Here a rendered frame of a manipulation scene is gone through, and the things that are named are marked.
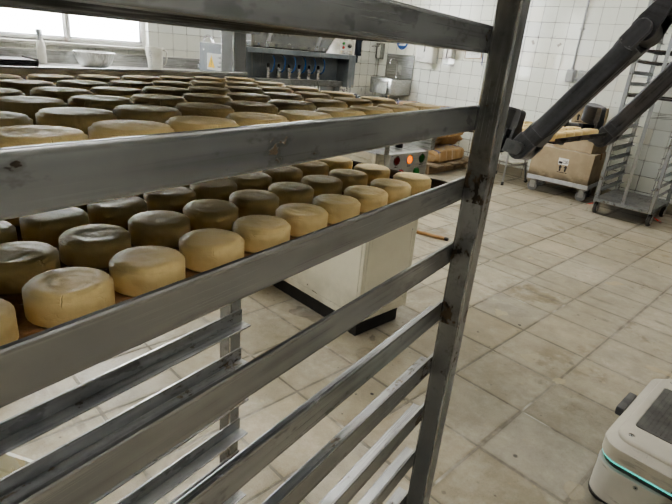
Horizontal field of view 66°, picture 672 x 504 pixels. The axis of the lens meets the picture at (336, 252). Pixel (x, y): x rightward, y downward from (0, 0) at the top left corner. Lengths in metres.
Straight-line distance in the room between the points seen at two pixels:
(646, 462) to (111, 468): 1.53
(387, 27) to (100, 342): 0.32
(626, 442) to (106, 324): 1.58
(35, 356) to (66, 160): 0.10
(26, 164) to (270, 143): 0.16
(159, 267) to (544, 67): 6.03
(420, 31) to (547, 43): 5.80
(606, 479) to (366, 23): 1.57
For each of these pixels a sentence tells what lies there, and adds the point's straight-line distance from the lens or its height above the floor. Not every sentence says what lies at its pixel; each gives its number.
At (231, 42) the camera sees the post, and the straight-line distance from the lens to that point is 0.91.
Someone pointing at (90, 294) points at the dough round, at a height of 1.06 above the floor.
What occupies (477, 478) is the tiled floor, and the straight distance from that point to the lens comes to 1.81.
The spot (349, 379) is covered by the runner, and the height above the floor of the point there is 0.88.
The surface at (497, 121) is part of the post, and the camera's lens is 0.67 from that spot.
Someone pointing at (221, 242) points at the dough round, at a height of 1.06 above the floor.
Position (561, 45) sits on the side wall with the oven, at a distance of 6.24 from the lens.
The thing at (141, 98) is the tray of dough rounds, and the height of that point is 1.15.
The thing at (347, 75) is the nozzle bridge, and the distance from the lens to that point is 2.84.
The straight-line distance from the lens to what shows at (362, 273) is 2.19.
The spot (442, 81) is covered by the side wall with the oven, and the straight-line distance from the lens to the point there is 6.94.
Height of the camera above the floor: 1.21
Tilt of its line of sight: 22 degrees down
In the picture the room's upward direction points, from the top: 5 degrees clockwise
